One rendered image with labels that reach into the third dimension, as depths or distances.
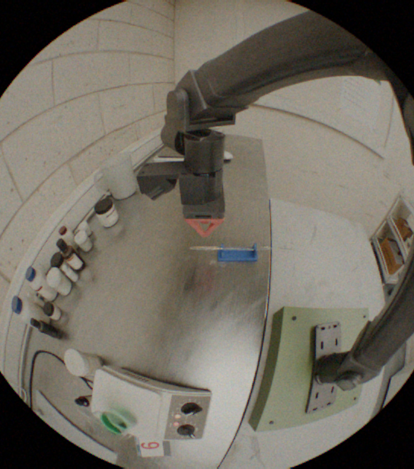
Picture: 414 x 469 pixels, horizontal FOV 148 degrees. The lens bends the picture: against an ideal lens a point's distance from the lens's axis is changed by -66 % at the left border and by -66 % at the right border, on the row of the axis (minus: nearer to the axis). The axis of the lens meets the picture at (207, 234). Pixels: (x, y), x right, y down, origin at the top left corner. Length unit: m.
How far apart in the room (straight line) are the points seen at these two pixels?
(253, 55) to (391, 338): 0.27
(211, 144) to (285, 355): 0.35
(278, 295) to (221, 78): 0.40
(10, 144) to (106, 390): 0.61
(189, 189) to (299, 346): 0.33
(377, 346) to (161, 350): 0.35
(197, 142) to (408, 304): 0.28
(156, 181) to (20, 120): 0.51
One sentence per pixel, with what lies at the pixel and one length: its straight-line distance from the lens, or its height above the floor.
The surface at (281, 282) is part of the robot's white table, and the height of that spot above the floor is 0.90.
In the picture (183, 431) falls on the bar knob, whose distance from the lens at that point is 0.35.
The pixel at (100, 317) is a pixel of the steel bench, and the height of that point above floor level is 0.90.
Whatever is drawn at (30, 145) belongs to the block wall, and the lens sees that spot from 0.61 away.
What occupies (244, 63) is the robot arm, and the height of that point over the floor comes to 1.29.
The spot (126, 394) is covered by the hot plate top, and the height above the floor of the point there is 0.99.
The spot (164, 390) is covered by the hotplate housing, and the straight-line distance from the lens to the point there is 0.31.
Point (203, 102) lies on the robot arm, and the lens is 0.18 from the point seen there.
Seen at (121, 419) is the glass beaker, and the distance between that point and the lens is 0.28.
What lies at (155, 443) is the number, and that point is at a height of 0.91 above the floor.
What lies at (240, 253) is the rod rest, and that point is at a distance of 0.43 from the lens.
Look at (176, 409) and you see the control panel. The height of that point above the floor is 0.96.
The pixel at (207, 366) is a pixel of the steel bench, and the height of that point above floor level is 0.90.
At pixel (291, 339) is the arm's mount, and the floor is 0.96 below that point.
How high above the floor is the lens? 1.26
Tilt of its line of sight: 49 degrees down
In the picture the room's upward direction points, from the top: straight up
